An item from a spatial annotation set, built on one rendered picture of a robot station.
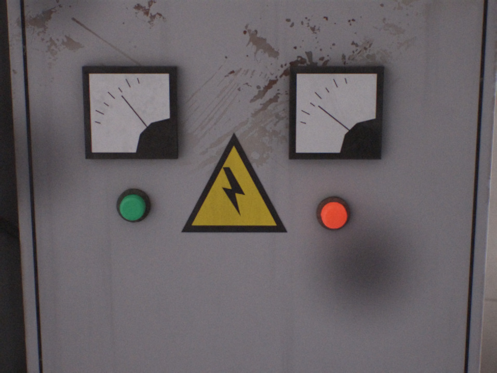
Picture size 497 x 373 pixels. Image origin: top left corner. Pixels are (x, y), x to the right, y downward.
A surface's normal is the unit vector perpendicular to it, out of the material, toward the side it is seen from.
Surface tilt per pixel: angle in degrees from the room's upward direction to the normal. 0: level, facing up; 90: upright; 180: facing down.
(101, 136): 90
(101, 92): 90
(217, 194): 90
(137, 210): 90
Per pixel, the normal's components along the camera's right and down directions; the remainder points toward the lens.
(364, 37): 0.00, 0.22
